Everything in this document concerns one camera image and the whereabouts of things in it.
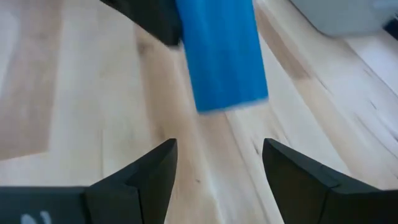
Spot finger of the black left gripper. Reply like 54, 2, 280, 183
99, 0, 183, 47

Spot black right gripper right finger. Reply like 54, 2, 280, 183
262, 138, 398, 224

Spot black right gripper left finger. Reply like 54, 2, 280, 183
0, 138, 178, 224

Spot blue blocks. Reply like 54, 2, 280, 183
175, 0, 269, 113

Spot light grey plastic bin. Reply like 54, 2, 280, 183
289, 0, 398, 39

